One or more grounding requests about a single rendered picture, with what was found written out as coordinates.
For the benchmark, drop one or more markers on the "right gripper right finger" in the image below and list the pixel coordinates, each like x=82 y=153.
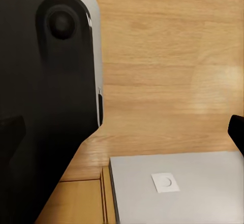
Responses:
x=236 y=131

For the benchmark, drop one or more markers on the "wall socket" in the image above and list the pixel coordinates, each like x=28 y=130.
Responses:
x=164 y=182

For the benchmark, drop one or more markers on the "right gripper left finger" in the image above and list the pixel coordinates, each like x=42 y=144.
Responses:
x=12 y=132

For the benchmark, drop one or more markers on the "door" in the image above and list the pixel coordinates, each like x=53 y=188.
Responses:
x=81 y=202

